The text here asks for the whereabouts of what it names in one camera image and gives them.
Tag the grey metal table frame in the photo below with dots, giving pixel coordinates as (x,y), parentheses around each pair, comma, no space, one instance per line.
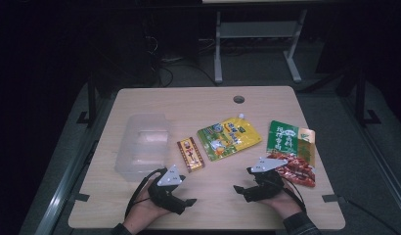
(257,29)

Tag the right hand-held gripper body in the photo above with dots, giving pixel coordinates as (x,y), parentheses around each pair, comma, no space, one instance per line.
(267,184)

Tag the yellow spouted drink pouch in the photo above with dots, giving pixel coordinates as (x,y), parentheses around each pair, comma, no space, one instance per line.
(229,138)

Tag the black metal stand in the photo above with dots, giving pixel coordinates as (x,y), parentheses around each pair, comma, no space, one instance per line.
(361,98)
(92,98)

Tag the black table edge bracket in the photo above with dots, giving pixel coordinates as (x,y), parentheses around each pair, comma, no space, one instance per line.
(81,197)
(330,198)

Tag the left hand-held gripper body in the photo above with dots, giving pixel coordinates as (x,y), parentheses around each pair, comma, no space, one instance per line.
(166,192)

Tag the green and red snack packet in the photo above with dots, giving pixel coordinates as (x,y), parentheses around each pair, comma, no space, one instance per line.
(291,143)

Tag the clear plastic container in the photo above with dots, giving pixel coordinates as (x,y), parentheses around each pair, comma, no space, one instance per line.
(143,147)

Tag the person's left hand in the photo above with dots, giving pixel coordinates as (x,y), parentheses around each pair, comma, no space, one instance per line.
(140,212)

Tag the aluminium rail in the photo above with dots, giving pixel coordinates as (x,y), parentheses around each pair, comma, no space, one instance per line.
(389,176)
(63,192)

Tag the person's right hand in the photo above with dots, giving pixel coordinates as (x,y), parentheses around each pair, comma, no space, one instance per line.
(286,204)

